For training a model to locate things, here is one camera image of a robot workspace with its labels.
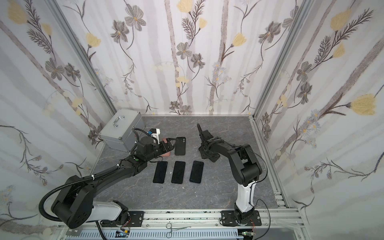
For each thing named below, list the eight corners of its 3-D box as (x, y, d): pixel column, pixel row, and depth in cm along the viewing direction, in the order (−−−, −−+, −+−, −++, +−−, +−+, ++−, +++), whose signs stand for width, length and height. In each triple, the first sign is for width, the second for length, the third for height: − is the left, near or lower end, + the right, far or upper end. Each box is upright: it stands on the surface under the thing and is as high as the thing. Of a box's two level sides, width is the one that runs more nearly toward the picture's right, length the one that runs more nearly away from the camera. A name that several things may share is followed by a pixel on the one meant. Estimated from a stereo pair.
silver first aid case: (108, 149, 102) (97, 135, 90) (126, 123, 118) (119, 108, 105) (131, 153, 100) (122, 140, 88) (146, 126, 116) (141, 112, 103)
